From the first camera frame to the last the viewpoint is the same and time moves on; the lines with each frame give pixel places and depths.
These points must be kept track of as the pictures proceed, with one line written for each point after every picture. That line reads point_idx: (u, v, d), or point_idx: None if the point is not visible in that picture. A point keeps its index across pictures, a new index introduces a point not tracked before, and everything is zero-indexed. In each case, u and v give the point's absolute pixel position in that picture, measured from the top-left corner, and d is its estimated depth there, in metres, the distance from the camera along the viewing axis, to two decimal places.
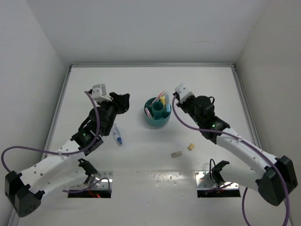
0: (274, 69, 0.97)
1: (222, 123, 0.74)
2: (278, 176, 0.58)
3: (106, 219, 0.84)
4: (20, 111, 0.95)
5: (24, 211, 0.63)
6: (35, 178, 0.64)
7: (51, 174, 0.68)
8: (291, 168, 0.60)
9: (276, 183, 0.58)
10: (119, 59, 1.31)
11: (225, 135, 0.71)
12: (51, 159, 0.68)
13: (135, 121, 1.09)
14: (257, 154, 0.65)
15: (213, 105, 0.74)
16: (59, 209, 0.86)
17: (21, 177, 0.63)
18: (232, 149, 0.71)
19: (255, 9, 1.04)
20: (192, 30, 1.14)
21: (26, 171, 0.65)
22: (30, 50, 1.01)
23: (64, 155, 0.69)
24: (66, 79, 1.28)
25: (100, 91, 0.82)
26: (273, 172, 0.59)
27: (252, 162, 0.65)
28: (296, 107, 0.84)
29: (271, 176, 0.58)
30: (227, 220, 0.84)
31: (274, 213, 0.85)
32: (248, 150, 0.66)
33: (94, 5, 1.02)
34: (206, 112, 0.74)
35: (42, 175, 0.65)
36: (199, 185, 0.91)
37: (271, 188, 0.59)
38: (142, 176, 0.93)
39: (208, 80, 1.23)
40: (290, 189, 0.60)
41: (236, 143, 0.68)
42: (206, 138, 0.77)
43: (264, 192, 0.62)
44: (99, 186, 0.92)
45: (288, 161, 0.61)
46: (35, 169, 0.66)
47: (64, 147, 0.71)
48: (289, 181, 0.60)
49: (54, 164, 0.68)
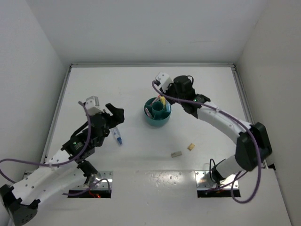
0: (274, 68, 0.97)
1: (203, 98, 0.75)
2: (251, 140, 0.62)
3: (106, 219, 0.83)
4: (20, 111, 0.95)
5: (22, 219, 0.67)
6: (27, 192, 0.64)
7: (44, 184, 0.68)
8: (265, 133, 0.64)
9: (249, 147, 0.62)
10: (119, 59, 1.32)
11: (204, 107, 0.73)
12: (42, 172, 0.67)
13: (134, 121, 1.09)
14: (233, 122, 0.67)
15: (190, 80, 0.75)
16: (58, 209, 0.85)
17: (13, 190, 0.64)
18: (211, 121, 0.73)
19: (255, 8, 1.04)
20: (192, 30, 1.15)
21: (18, 183, 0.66)
22: (30, 51, 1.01)
23: (54, 166, 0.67)
24: (66, 80, 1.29)
25: (94, 101, 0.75)
26: (247, 136, 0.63)
27: (229, 130, 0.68)
28: (297, 107, 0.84)
29: (244, 141, 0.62)
30: (228, 220, 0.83)
31: (276, 213, 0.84)
32: (225, 119, 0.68)
33: (94, 5, 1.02)
34: (183, 86, 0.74)
35: (33, 188, 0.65)
36: (199, 186, 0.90)
37: (245, 152, 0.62)
38: (142, 177, 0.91)
39: (207, 80, 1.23)
40: (264, 156, 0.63)
41: (214, 114, 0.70)
42: (188, 112, 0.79)
43: (240, 159, 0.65)
44: (99, 186, 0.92)
45: (262, 127, 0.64)
46: (27, 182, 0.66)
47: (55, 157, 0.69)
48: (263, 147, 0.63)
49: (45, 177, 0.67)
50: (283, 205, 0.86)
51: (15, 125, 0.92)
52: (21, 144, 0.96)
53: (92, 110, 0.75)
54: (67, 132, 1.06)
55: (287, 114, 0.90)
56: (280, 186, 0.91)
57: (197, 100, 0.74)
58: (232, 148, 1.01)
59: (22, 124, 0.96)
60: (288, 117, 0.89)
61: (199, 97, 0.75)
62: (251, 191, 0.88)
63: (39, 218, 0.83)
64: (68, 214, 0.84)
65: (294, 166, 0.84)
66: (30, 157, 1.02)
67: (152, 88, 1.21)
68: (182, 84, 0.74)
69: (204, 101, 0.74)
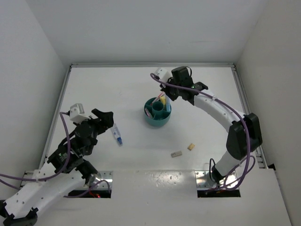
0: (274, 68, 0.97)
1: (201, 86, 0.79)
2: (243, 130, 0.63)
3: (106, 219, 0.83)
4: (20, 111, 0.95)
5: None
6: (18, 207, 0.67)
7: (34, 198, 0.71)
8: (257, 124, 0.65)
9: (241, 136, 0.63)
10: (119, 59, 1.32)
11: (201, 95, 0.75)
12: (30, 188, 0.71)
13: (134, 121, 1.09)
14: (227, 110, 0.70)
15: (187, 68, 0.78)
16: (58, 210, 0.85)
17: (6, 206, 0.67)
18: (207, 108, 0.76)
19: (255, 8, 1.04)
20: (192, 30, 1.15)
21: (10, 199, 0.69)
22: (30, 51, 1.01)
23: (41, 181, 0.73)
24: (66, 80, 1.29)
25: (78, 109, 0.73)
26: (241, 125, 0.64)
27: (222, 117, 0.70)
28: (297, 107, 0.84)
29: (237, 129, 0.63)
30: (228, 220, 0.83)
31: (276, 213, 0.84)
32: (220, 108, 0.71)
33: (94, 5, 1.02)
34: (180, 74, 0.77)
35: (24, 203, 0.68)
36: (199, 185, 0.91)
37: (236, 141, 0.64)
38: (142, 177, 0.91)
39: (207, 80, 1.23)
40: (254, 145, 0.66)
41: (210, 101, 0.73)
42: (185, 100, 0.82)
43: (231, 146, 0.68)
44: (99, 186, 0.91)
45: (255, 117, 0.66)
46: (17, 197, 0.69)
47: (40, 174, 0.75)
48: (254, 137, 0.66)
49: (34, 190, 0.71)
50: (283, 205, 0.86)
51: (15, 125, 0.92)
52: (21, 144, 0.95)
53: (78, 118, 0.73)
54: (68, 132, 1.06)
55: (287, 114, 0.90)
56: (279, 186, 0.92)
57: (195, 86, 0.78)
58: None
59: (22, 124, 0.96)
60: (288, 117, 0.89)
61: (197, 85, 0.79)
62: (251, 191, 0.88)
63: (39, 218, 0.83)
64: (69, 214, 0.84)
65: (294, 166, 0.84)
66: (30, 157, 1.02)
67: (152, 87, 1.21)
68: (179, 72, 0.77)
69: (202, 88, 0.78)
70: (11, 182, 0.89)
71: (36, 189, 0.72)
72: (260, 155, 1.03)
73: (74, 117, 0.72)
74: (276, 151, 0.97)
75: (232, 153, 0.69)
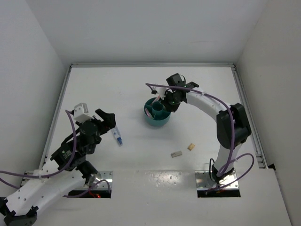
0: (274, 68, 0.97)
1: (193, 84, 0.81)
2: (229, 118, 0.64)
3: (105, 219, 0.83)
4: (20, 111, 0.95)
5: None
6: (19, 204, 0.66)
7: (35, 196, 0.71)
8: (243, 113, 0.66)
9: (227, 125, 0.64)
10: (118, 59, 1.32)
11: (192, 92, 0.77)
12: (32, 184, 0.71)
13: (135, 121, 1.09)
14: (215, 102, 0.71)
15: (178, 74, 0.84)
16: (58, 210, 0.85)
17: (7, 203, 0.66)
18: (198, 104, 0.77)
19: (255, 8, 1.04)
20: (191, 30, 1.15)
21: (11, 197, 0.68)
22: (30, 51, 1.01)
23: (43, 177, 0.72)
24: (66, 80, 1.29)
25: (83, 108, 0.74)
26: (227, 115, 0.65)
27: (212, 110, 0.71)
28: (297, 106, 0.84)
29: (222, 117, 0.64)
30: (228, 220, 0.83)
31: (276, 213, 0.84)
32: (209, 101, 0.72)
33: (94, 5, 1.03)
34: (172, 78, 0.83)
35: (26, 200, 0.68)
36: (199, 186, 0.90)
37: (224, 129, 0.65)
38: (142, 177, 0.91)
39: (208, 80, 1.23)
40: (243, 134, 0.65)
41: (200, 97, 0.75)
42: (179, 100, 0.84)
43: (221, 137, 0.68)
44: (99, 186, 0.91)
45: (241, 107, 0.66)
46: (19, 195, 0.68)
47: (43, 171, 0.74)
48: (242, 126, 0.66)
49: (35, 187, 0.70)
50: (283, 205, 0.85)
51: (15, 125, 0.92)
52: (21, 144, 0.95)
53: (82, 117, 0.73)
54: (68, 132, 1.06)
55: (287, 114, 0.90)
56: (279, 186, 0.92)
57: (187, 85, 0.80)
58: None
59: (22, 124, 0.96)
60: (288, 116, 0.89)
61: (189, 84, 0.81)
62: (251, 191, 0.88)
63: (39, 218, 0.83)
64: (69, 214, 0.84)
65: (294, 166, 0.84)
66: (30, 157, 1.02)
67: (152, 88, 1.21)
68: (172, 77, 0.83)
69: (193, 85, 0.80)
70: (11, 182, 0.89)
71: (38, 187, 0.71)
72: (260, 155, 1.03)
73: (78, 117, 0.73)
74: (276, 151, 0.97)
75: (224, 145, 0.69)
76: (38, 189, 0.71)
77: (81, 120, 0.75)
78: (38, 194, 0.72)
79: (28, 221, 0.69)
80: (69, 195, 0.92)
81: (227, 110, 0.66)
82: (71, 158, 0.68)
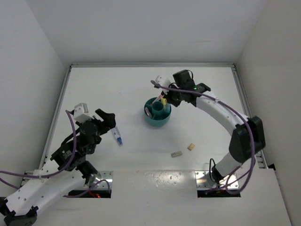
0: (274, 68, 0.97)
1: (203, 87, 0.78)
2: (247, 133, 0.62)
3: (105, 220, 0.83)
4: (20, 111, 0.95)
5: None
6: (19, 204, 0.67)
7: (35, 196, 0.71)
8: (260, 127, 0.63)
9: (245, 140, 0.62)
10: (118, 59, 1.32)
11: (203, 97, 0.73)
12: (32, 185, 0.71)
13: (134, 121, 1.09)
14: (231, 113, 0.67)
15: (187, 71, 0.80)
16: (58, 210, 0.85)
17: (7, 203, 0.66)
18: (209, 111, 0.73)
19: (255, 8, 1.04)
20: (192, 30, 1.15)
21: (11, 196, 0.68)
22: (30, 51, 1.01)
23: (43, 177, 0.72)
24: (66, 80, 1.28)
25: (83, 108, 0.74)
26: (244, 129, 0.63)
27: (226, 121, 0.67)
28: (297, 106, 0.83)
29: (240, 133, 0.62)
30: (228, 220, 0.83)
31: (276, 213, 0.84)
32: (223, 110, 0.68)
33: (94, 6, 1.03)
34: (181, 76, 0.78)
35: (26, 199, 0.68)
36: (199, 185, 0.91)
37: (240, 144, 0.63)
38: (142, 176, 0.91)
39: (208, 80, 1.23)
40: (257, 149, 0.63)
41: (213, 104, 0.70)
42: (187, 102, 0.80)
43: (233, 150, 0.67)
44: (99, 186, 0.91)
45: (258, 120, 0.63)
46: (19, 195, 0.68)
47: (43, 170, 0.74)
48: (258, 141, 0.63)
49: (36, 188, 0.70)
50: (283, 205, 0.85)
51: (15, 125, 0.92)
52: (21, 144, 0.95)
53: (82, 117, 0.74)
54: (68, 132, 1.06)
55: (287, 114, 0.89)
56: (279, 186, 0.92)
57: (198, 88, 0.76)
58: None
59: (22, 124, 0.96)
60: (289, 116, 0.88)
61: (200, 86, 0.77)
62: (250, 191, 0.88)
63: (39, 218, 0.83)
64: (69, 214, 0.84)
65: (294, 166, 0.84)
66: (30, 157, 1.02)
67: (152, 88, 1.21)
68: (180, 75, 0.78)
69: (204, 90, 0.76)
70: (11, 182, 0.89)
71: (38, 187, 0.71)
72: (260, 155, 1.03)
73: (78, 117, 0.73)
74: (276, 151, 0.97)
75: (235, 157, 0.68)
76: (38, 189, 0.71)
77: (81, 121, 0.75)
78: (38, 194, 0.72)
79: (28, 221, 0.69)
80: (69, 195, 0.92)
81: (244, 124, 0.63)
82: (72, 158, 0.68)
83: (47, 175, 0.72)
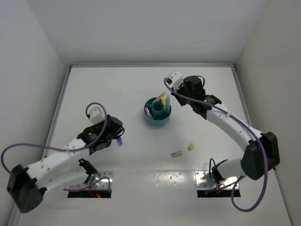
0: (274, 69, 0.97)
1: (214, 99, 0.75)
2: (260, 150, 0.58)
3: (105, 220, 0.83)
4: (20, 111, 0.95)
5: (27, 207, 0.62)
6: (42, 173, 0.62)
7: (58, 169, 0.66)
8: (275, 144, 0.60)
9: (258, 157, 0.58)
10: (118, 59, 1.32)
11: (215, 109, 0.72)
12: (57, 157, 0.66)
13: (134, 121, 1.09)
14: (243, 128, 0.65)
15: (201, 80, 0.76)
16: (57, 210, 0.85)
17: (28, 171, 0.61)
18: (220, 124, 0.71)
19: (255, 8, 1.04)
20: (192, 30, 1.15)
21: (32, 165, 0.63)
22: (30, 50, 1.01)
23: (71, 151, 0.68)
24: (66, 80, 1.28)
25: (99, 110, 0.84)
26: (257, 146, 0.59)
27: (238, 136, 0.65)
28: (297, 106, 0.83)
29: (253, 149, 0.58)
30: (228, 220, 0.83)
31: (276, 213, 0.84)
32: (235, 125, 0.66)
33: (94, 6, 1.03)
34: (194, 86, 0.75)
35: (49, 171, 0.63)
36: (199, 185, 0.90)
37: (253, 161, 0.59)
38: (142, 176, 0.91)
39: (208, 80, 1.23)
40: (272, 166, 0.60)
41: (225, 117, 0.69)
42: (197, 113, 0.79)
43: (246, 166, 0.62)
44: (99, 186, 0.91)
45: (273, 136, 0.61)
46: (43, 164, 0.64)
47: (71, 145, 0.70)
48: (272, 157, 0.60)
49: (60, 161, 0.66)
50: (283, 205, 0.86)
51: (15, 125, 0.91)
52: (21, 144, 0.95)
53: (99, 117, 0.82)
54: (67, 132, 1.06)
55: (287, 114, 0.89)
56: (279, 186, 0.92)
57: (208, 100, 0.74)
58: (232, 148, 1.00)
59: (22, 124, 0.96)
60: (289, 116, 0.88)
61: (209, 98, 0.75)
62: (250, 190, 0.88)
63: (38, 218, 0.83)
64: (68, 214, 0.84)
65: (294, 166, 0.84)
66: (30, 157, 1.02)
67: (152, 88, 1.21)
68: (193, 84, 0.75)
69: (215, 102, 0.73)
70: None
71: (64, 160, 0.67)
72: None
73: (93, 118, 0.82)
74: None
75: (248, 174, 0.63)
76: (63, 163, 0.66)
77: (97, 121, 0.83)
78: (59, 169, 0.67)
79: (34, 203, 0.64)
80: (69, 196, 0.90)
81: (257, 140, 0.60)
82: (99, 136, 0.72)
83: (77, 150, 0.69)
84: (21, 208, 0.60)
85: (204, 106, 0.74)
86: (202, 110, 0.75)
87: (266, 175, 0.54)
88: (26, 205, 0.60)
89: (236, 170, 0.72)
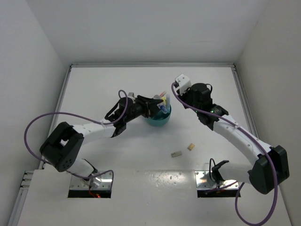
0: (275, 70, 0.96)
1: (221, 110, 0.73)
2: (270, 165, 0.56)
3: (104, 220, 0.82)
4: (20, 111, 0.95)
5: (63, 165, 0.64)
6: (85, 132, 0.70)
7: (92, 136, 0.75)
8: (285, 158, 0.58)
9: (268, 172, 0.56)
10: (118, 59, 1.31)
11: (222, 120, 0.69)
12: (94, 125, 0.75)
13: (134, 121, 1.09)
14: (251, 141, 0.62)
15: (209, 90, 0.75)
16: (57, 209, 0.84)
17: (74, 127, 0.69)
18: (228, 137, 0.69)
19: (255, 8, 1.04)
20: (192, 30, 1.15)
21: (76, 125, 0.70)
22: (29, 51, 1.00)
23: (105, 125, 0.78)
24: (66, 79, 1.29)
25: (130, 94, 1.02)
26: (266, 160, 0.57)
27: (246, 149, 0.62)
28: (297, 108, 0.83)
29: (263, 165, 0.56)
30: (227, 220, 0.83)
31: (276, 213, 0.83)
32: (244, 137, 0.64)
33: (94, 5, 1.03)
34: (201, 96, 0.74)
35: (90, 132, 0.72)
36: (199, 185, 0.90)
37: (262, 176, 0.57)
38: (142, 177, 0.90)
39: (208, 80, 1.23)
40: (281, 180, 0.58)
41: (232, 130, 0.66)
42: (203, 124, 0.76)
43: (254, 180, 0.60)
44: (99, 186, 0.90)
45: (282, 150, 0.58)
46: (84, 126, 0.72)
47: (102, 120, 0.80)
48: (281, 172, 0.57)
49: (97, 128, 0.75)
50: (283, 205, 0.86)
51: (15, 125, 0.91)
52: (22, 143, 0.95)
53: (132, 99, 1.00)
54: None
55: (287, 114, 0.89)
56: (279, 185, 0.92)
57: (215, 110, 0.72)
58: (232, 147, 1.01)
59: (22, 124, 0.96)
60: (289, 117, 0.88)
61: (217, 109, 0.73)
62: (250, 190, 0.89)
63: (38, 218, 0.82)
64: (68, 214, 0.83)
65: (293, 166, 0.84)
66: (30, 157, 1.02)
67: (152, 87, 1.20)
68: (201, 92, 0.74)
69: (222, 113, 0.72)
70: (12, 182, 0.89)
71: (99, 129, 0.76)
72: None
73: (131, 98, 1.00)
74: None
75: (255, 186, 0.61)
76: (97, 132, 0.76)
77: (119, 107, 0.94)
78: (91, 137, 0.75)
79: (68, 162, 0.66)
80: (69, 196, 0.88)
81: (265, 155, 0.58)
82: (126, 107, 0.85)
83: (108, 124, 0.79)
84: (62, 157, 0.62)
85: (211, 117, 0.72)
86: (209, 121, 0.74)
87: (277, 190, 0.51)
88: (67, 156, 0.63)
89: (238, 173, 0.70)
